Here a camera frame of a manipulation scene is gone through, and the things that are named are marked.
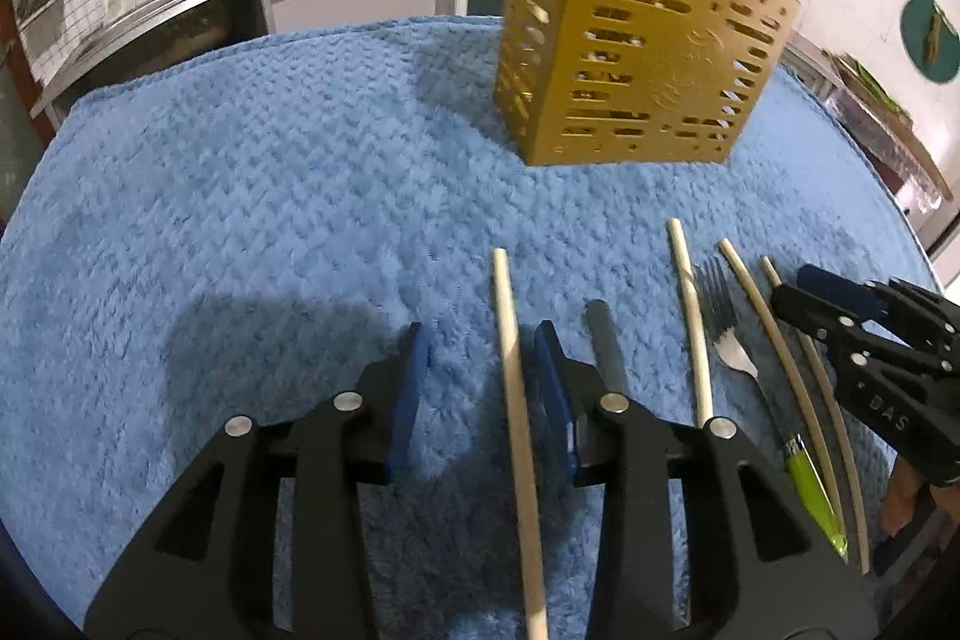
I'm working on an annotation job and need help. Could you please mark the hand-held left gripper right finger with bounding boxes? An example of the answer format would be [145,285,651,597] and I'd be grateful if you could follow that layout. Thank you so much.
[532,319,880,640]

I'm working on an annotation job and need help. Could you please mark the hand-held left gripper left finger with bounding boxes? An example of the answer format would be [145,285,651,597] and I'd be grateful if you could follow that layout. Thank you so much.
[82,321,432,640]

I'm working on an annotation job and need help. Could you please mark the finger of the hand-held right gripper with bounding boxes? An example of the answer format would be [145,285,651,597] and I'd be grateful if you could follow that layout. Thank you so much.
[796,263,960,378]
[770,284,960,485]

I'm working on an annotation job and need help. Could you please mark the wooden chopstick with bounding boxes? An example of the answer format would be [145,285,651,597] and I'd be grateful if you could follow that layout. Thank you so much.
[718,238,852,562]
[491,248,550,640]
[760,255,873,575]
[667,218,715,429]

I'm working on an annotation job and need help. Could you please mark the black-handled steel spoon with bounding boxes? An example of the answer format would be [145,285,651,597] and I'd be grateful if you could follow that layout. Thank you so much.
[585,299,629,397]

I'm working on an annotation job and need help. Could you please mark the green-handled steel fork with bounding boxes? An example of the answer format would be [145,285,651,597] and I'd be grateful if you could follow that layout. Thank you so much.
[694,255,850,562]

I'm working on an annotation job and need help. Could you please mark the yellow perforated utensil holder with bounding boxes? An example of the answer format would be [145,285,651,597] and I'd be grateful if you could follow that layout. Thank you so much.
[493,0,802,167]

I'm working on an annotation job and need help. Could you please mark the person's right hand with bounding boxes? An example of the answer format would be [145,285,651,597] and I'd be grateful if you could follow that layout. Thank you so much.
[879,456,938,536]

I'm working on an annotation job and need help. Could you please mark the plastic-covered wooden crate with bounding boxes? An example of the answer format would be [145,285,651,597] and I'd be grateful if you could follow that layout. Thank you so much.
[821,51,953,214]

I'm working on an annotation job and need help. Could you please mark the green vegetables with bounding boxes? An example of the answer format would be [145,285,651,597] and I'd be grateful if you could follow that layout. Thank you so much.
[840,53,912,112]

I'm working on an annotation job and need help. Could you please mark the low side cabinet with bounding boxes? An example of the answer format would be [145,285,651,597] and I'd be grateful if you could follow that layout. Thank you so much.
[780,32,848,101]

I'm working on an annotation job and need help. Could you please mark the blue textured towel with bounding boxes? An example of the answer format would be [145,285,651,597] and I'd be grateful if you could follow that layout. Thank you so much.
[0,14,942,640]

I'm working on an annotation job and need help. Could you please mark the green round board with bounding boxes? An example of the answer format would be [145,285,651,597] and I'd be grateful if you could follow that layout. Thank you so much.
[900,0,960,84]

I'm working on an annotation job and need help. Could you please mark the wire wall basket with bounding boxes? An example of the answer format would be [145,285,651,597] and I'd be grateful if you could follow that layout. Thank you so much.
[11,0,65,37]

